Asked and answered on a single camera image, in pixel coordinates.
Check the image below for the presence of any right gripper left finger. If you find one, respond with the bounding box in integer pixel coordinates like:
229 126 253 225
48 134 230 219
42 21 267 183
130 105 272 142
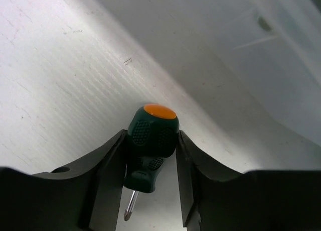
1 130 126 230

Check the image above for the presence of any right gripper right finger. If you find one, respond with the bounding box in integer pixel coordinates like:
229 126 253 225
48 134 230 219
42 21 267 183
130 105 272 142
176 132 320 230

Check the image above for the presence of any green stubby screwdriver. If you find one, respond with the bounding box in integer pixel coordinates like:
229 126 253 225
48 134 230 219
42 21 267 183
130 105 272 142
124 103 180 221

